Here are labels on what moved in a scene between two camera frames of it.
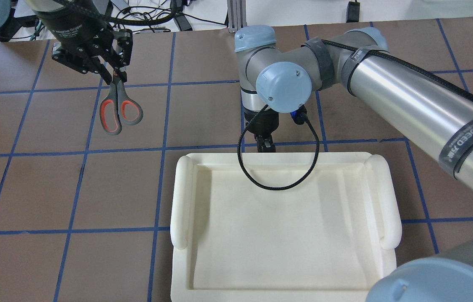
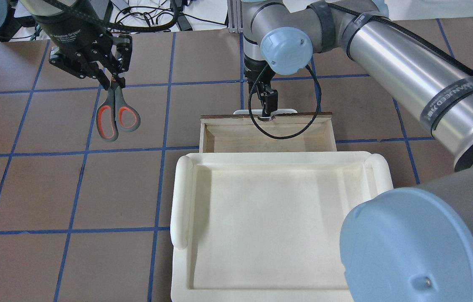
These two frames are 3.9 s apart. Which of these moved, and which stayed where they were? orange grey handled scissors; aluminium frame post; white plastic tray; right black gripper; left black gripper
Moved: orange grey handled scissors; right black gripper
Stayed: left black gripper; white plastic tray; aluminium frame post
